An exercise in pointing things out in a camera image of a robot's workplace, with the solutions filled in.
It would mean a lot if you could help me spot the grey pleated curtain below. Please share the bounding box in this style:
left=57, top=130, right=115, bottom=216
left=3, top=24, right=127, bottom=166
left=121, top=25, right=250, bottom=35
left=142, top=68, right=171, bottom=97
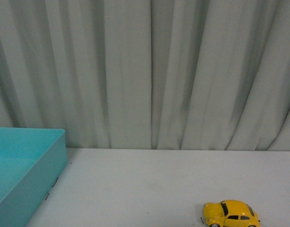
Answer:
left=0, top=0, right=290, bottom=151

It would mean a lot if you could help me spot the yellow beetle toy car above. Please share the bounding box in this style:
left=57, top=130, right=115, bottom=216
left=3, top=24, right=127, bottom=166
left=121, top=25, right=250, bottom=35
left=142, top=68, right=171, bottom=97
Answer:
left=201, top=200, right=260, bottom=227

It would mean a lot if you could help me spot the turquoise plastic storage box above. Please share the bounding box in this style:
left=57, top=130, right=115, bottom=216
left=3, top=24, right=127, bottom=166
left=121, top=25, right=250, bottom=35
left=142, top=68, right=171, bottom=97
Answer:
left=0, top=127, right=67, bottom=227

